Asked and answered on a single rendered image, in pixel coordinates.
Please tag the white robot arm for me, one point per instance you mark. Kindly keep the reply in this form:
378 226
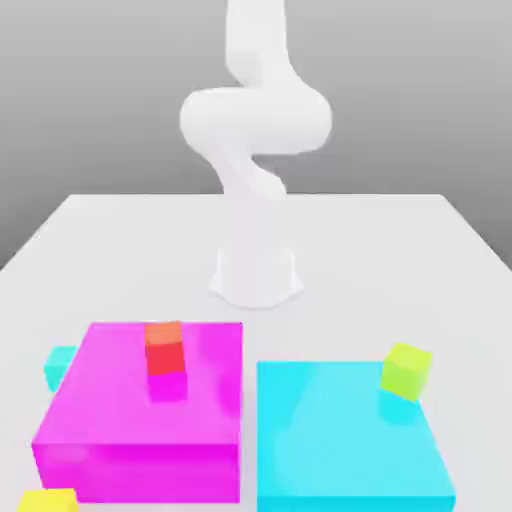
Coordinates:
256 120

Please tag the small red cube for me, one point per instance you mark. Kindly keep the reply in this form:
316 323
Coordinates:
164 356

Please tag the small lime green cube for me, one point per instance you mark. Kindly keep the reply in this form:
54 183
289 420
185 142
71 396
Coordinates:
404 372

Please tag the small cyan cube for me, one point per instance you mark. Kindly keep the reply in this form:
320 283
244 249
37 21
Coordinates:
58 366

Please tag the small yellow cube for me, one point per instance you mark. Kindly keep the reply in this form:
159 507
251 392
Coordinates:
46 502

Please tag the large cyan box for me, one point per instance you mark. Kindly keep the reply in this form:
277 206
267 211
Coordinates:
344 440

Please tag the large magenta box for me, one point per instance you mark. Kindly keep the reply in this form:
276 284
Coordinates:
120 420

